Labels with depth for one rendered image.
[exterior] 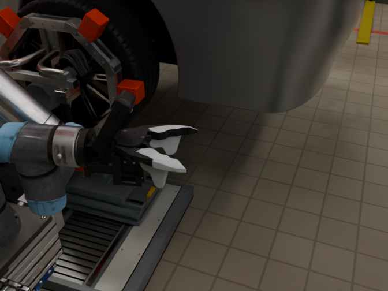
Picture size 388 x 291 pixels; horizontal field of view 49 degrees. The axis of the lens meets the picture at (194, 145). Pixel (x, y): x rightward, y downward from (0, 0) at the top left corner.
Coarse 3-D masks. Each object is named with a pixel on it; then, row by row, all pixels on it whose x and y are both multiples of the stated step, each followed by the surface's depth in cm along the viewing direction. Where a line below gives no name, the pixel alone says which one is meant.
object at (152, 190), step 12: (72, 192) 227; (132, 192) 229; (144, 192) 229; (156, 192) 232; (72, 204) 225; (84, 204) 221; (96, 204) 218; (108, 204) 222; (120, 204) 220; (132, 204) 218; (144, 204) 218; (108, 216) 220; (120, 216) 217; (132, 216) 213; (144, 216) 221
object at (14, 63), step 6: (42, 30) 167; (42, 36) 168; (42, 42) 170; (42, 48) 169; (48, 48) 170; (30, 54) 164; (36, 54) 166; (42, 54) 169; (0, 60) 159; (6, 60) 159; (12, 60) 159; (18, 60) 160; (24, 60) 161; (30, 60) 163; (0, 66) 160; (6, 66) 159; (12, 66) 160
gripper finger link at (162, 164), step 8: (144, 152) 70; (152, 152) 70; (160, 160) 68; (168, 160) 68; (176, 160) 68; (144, 168) 72; (152, 168) 71; (160, 168) 68; (168, 168) 68; (176, 168) 68; (184, 168) 68; (152, 176) 71; (160, 176) 70; (160, 184) 71
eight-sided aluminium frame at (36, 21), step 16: (32, 16) 168; (48, 16) 168; (16, 32) 172; (16, 48) 182; (96, 48) 164; (112, 64) 166; (16, 80) 188; (112, 80) 169; (112, 96) 175; (96, 128) 186
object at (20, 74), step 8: (8, 72) 160; (16, 72) 158; (24, 72) 158; (32, 72) 158; (24, 80) 159; (32, 80) 158; (40, 80) 156; (48, 80) 155; (56, 80) 154; (72, 80) 153; (72, 88) 153
